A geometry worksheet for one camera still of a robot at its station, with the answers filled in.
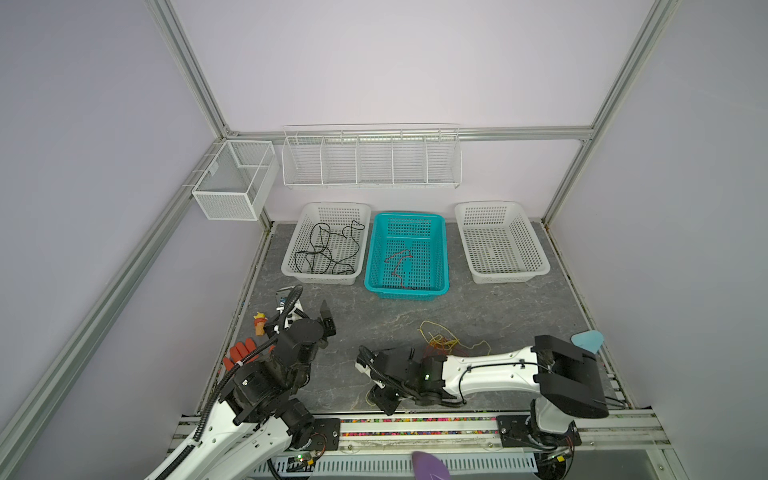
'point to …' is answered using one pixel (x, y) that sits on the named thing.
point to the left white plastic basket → (338, 216)
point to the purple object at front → (427, 467)
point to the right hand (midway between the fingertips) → (372, 399)
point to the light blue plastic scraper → (590, 341)
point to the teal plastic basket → (425, 235)
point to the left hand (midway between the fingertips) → (308, 311)
